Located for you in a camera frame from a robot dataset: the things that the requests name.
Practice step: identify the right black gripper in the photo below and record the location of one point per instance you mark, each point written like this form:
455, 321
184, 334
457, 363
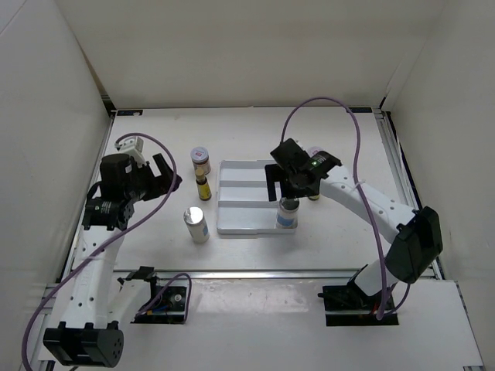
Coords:
274, 174

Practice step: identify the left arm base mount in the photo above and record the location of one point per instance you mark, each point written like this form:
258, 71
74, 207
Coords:
151, 300

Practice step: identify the right brown spice jar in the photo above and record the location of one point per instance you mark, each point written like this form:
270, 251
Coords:
313, 150

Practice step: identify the white tiered tray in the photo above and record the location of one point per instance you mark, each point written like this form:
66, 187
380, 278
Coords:
243, 207

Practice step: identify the silver lid white bottle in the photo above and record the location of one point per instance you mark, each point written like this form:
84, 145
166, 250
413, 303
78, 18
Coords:
196, 224

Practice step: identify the silver lid blue bottle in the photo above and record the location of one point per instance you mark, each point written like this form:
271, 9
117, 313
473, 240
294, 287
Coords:
287, 215

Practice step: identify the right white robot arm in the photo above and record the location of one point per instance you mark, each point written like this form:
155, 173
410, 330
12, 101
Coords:
414, 235

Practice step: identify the left brown spice jar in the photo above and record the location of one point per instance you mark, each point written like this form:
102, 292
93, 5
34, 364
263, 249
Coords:
201, 159

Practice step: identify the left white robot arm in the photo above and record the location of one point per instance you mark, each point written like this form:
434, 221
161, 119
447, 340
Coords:
90, 331

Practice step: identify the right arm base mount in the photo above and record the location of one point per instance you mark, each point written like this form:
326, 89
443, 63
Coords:
347, 306

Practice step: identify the aluminium frame rail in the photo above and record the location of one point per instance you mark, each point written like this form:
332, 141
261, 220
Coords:
244, 320

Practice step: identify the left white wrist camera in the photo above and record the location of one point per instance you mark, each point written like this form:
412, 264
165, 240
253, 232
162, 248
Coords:
132, 146

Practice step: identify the brown spice jar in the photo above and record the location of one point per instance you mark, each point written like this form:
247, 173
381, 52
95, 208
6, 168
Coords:
201, 159
313, 150

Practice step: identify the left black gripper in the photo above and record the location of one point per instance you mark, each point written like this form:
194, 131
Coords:
160, 184

